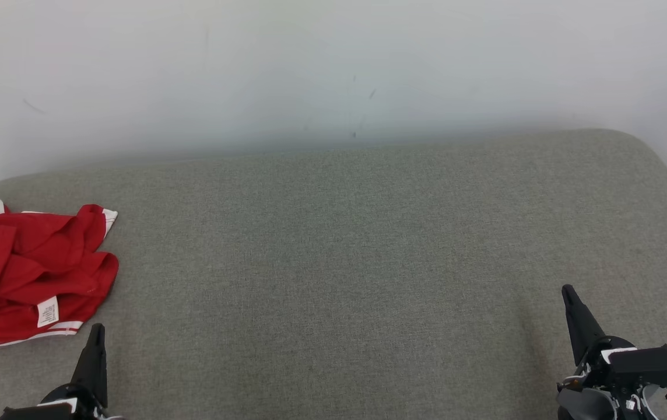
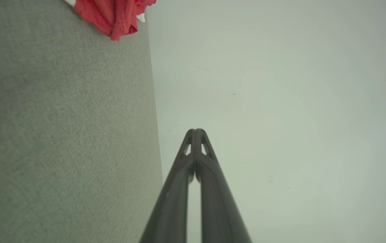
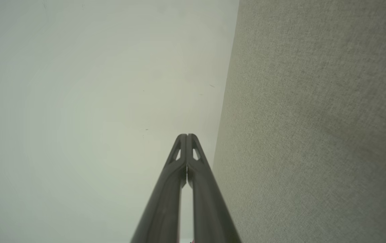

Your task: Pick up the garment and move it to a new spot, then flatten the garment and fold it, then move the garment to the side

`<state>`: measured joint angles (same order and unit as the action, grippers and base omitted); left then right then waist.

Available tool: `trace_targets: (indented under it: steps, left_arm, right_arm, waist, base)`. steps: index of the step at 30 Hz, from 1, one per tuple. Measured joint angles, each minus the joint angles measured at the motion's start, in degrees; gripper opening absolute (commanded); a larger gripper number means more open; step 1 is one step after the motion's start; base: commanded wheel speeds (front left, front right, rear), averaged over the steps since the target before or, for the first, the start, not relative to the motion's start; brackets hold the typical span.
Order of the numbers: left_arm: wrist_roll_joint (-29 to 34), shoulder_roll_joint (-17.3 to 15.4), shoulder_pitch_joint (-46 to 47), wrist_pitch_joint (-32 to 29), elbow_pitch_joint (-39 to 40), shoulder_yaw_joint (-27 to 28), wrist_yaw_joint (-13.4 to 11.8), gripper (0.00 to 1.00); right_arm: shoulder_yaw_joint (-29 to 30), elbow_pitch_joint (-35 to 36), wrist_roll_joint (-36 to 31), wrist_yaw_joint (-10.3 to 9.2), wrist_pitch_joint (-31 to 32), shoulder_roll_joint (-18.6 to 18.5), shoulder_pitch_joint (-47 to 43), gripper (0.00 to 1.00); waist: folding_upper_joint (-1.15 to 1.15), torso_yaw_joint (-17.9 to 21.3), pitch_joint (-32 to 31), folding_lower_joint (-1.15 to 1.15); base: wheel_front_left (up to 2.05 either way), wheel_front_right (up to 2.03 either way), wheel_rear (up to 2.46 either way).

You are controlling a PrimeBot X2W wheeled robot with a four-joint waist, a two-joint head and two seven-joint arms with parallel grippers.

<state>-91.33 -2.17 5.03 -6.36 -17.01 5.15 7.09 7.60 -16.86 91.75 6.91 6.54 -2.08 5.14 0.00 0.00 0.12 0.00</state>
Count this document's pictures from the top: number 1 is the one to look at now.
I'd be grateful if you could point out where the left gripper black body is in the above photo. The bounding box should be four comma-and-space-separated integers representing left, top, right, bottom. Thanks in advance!
42, 382, 110, 420

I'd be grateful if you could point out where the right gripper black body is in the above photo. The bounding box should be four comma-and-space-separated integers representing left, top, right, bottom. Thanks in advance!
555, 335, 662, 420

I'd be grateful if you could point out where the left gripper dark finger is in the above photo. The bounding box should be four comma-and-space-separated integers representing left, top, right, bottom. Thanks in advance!
71, 323, 108, 410

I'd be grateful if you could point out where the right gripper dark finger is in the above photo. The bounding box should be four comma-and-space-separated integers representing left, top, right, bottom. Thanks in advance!
561, 284, 606, 366

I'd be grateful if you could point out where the grey fabric sofa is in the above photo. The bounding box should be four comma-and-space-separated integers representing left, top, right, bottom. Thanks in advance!
0, 128, 667, 420

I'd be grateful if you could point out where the red garment with striped trim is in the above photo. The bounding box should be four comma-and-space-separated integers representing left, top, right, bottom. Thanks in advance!
0, 219, 120, 356

